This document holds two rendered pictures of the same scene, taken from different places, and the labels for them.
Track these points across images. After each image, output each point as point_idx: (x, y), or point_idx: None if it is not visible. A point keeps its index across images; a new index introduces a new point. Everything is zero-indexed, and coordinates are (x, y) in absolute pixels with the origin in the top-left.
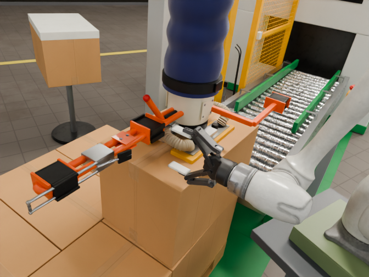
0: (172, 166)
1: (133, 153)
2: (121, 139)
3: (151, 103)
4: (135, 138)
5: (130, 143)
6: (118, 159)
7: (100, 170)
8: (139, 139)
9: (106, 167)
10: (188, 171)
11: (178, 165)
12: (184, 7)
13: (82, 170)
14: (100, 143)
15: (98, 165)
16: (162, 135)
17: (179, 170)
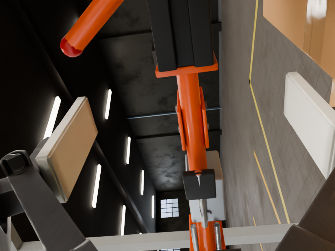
0: (291, 119)
1: (294, 0)
2: (179, 132)
3: (84, 34)
4: (178, 117)
5: (187, 132)
6: (202, 198)
7: (220, 213)
8: (186, 99)
9: (222, 200)
10: (333, 152)
11: (298, 102)
12: None
13: (194, 250)
14: (185, 157)
15: (202, 224)
16: (199, 3)
17: (307, 146)
